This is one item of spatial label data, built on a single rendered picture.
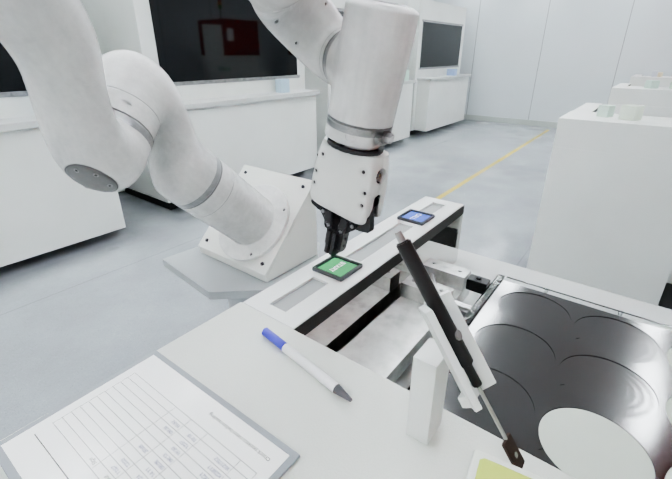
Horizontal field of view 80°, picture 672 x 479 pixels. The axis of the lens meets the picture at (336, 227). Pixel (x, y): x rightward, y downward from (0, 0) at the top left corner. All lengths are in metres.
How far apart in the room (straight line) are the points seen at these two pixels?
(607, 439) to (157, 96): 0.74
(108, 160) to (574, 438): 0.66
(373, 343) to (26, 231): 2.74
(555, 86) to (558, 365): 8.04
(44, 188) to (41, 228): 0.26
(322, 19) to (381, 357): 0.45
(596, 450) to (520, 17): 8.40
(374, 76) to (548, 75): 8.12
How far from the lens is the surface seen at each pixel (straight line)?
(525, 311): 0.70
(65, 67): 0.60
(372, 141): 0.50
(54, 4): 0.57
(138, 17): 3.56
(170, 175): 0.75
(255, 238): 0.89
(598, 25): 8.47
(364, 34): 0.47
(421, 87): 6.90
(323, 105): 5.06
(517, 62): 8.69
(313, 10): 0.54
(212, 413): 0.41
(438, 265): 0.76
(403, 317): 0.66
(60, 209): 3.16
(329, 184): 0.55
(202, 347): 0.49
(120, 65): 0.72
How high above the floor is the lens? 1.27
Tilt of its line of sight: 23 degrees down
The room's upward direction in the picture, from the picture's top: straight up
